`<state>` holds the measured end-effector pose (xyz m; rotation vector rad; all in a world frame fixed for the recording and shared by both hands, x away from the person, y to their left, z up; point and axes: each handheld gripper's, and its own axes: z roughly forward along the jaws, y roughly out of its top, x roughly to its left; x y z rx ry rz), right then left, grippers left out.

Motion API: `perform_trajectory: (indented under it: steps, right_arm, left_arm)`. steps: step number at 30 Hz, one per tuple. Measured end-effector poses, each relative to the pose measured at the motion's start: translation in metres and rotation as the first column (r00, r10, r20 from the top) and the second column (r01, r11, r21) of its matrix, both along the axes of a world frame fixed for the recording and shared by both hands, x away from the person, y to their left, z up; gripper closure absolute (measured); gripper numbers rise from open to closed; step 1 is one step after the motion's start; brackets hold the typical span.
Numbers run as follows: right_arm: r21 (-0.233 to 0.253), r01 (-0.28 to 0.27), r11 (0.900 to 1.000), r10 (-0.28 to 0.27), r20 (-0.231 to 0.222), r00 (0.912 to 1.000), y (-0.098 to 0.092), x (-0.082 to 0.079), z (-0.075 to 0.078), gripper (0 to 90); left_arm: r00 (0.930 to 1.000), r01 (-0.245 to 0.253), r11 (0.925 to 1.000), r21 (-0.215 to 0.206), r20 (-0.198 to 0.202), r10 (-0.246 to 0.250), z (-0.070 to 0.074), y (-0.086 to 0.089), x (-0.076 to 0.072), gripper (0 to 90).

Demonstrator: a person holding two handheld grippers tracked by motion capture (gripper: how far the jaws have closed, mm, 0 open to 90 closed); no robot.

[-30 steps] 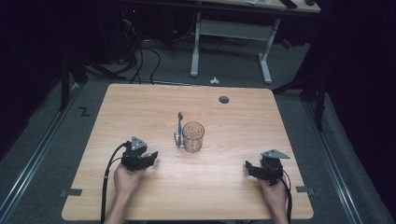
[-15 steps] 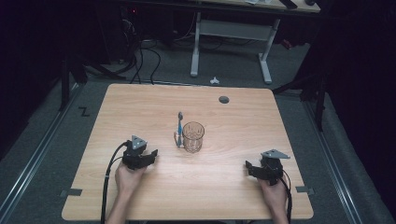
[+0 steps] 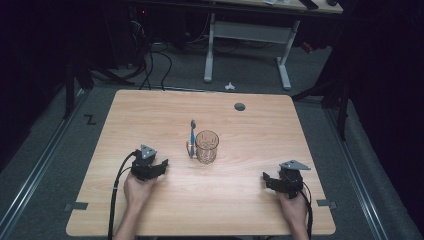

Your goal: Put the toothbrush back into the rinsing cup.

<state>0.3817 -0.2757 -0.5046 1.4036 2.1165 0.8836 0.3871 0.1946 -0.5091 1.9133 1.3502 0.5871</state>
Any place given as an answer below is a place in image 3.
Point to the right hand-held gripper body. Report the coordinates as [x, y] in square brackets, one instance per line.
[290, 180]

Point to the grey round table grommet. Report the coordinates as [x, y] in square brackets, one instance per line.
[239, 107]

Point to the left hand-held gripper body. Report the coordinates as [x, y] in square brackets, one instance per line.
[144, 165]

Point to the person's left hand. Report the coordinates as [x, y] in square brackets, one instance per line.
[138, 191]

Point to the metal floor rail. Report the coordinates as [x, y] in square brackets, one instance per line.
[356, 173]
[40, 160]

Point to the black metal stand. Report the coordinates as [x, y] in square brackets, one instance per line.
[341, 106]
[70, 86]

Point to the blue toothbrush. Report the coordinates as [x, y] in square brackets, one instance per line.
[192, 136]

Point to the clear glass mug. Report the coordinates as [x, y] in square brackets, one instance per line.
[206, 146]

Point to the white-legged wooden desk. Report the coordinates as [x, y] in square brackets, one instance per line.
[250, 31]

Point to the person's right hand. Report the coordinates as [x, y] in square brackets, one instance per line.
[293, 208]

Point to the small white floor object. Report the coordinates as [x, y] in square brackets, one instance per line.
[229, 86]

